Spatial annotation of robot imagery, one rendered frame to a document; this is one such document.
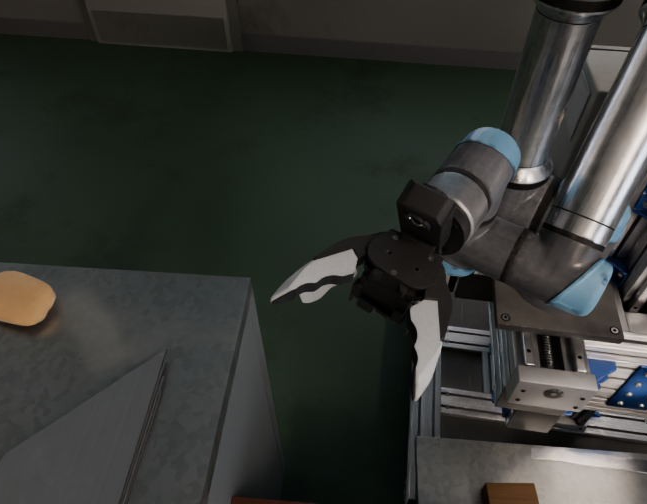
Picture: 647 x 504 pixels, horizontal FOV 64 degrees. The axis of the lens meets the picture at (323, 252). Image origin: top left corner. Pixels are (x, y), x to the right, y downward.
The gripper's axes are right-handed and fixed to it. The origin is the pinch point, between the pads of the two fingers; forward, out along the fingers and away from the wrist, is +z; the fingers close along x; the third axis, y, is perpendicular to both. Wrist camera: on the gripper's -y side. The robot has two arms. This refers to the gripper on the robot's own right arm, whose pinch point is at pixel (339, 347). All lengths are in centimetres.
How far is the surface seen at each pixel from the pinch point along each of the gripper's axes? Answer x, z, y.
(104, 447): 26, 15, 42
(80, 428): 31, 15, 43
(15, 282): 63, 4, 46
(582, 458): -45, -46, 72
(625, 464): -53, -50, 71
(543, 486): -40, -35, 73
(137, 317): 41, -5, 47
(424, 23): 106, -290, 135
